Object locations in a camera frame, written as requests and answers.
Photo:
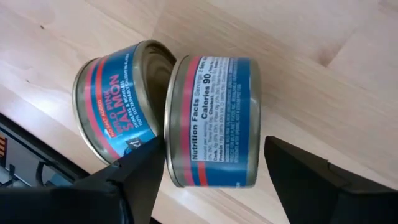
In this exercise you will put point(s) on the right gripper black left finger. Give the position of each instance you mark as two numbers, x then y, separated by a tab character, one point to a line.
124	193

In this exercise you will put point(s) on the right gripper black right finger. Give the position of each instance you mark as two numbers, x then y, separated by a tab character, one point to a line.
317	193

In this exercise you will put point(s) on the blue pink salmon can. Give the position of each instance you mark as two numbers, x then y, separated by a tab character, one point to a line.
115	102
217	124

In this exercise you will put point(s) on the black metal table frame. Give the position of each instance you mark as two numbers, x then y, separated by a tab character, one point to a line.
31	140

